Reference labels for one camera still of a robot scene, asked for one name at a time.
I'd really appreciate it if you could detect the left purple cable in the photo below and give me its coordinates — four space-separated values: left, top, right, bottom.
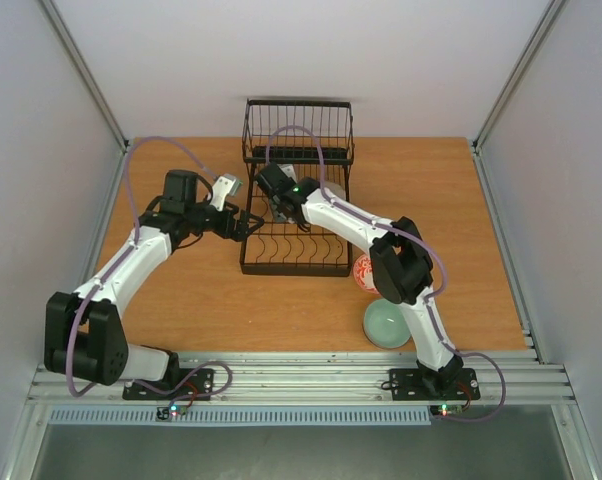
66 135 232 401

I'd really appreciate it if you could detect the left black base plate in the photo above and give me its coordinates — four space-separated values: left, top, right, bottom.
122 368 214 401

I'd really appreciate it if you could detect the black wire dish rack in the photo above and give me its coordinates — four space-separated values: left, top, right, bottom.
240 99 355 277

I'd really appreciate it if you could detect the pale green celadon bowl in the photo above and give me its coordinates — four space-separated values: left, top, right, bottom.
363 299 412 349

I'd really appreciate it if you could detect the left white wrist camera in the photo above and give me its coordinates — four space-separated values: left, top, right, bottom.
210 174 242 211

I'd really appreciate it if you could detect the white bowl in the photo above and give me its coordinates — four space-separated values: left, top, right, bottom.
325 182 347 200

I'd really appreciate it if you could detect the aluminium corner post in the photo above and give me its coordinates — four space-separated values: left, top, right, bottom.
36 0 131 151
471 0 570 151

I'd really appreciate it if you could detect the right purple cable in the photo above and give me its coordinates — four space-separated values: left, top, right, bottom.
264 124 506 426

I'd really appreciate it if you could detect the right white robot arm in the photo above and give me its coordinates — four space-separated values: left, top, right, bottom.
257 163 458 398

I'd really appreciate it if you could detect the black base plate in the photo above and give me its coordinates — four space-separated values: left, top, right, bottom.
387 368 481 402
122 368 214 401

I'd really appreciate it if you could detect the small circuit board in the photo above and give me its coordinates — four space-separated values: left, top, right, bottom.
155 405 189 422
430 403 469 418

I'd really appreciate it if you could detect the right small circuit board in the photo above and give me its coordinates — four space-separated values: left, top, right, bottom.
430 403 469 418

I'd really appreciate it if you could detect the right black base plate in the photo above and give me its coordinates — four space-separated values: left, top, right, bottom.
387 368 481 402

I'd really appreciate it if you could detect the purple cable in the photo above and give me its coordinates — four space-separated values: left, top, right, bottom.
264 124 506 426
66 135 232 401

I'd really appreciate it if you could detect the red patterned bowl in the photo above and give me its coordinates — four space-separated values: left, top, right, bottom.
352 254 378 294

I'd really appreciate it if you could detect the right aluminium corner post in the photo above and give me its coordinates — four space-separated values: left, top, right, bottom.
471 0 570 151

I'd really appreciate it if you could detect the aluminium front rail frame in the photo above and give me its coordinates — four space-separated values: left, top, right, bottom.
26 349 577 407

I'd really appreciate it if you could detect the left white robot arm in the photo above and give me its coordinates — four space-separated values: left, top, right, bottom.
44 170 263 398

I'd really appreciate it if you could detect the left small circuit board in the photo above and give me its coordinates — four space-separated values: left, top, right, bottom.
155 405 189 422

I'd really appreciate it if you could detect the left aluminium corner post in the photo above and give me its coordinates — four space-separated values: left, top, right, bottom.
36 0 131 151

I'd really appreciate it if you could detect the grey slotted cable duct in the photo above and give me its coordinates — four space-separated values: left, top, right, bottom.
48 405 431 428

